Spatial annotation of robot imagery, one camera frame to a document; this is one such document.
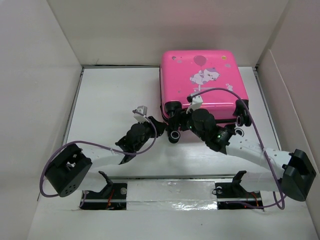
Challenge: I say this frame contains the pink hard-shell suitcase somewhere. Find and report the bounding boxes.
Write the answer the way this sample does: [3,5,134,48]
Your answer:
[158,49,251,145]

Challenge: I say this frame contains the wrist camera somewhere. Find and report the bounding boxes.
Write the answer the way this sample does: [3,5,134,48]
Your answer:
[132,105,148,124]
[186,93,203,114]

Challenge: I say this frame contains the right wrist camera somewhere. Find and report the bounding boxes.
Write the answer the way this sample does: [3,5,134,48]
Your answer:
[186,93,203,114]

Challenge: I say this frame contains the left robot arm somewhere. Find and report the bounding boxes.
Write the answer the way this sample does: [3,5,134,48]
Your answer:
[39,115,167,199]

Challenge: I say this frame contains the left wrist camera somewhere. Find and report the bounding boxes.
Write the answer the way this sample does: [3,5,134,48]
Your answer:
[132,105,148,124]

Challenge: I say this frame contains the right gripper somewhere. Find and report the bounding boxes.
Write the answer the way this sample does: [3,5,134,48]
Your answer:
[169,104,207,142]

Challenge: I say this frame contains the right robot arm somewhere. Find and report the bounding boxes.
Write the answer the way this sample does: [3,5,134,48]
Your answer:
[180,108,317,202]

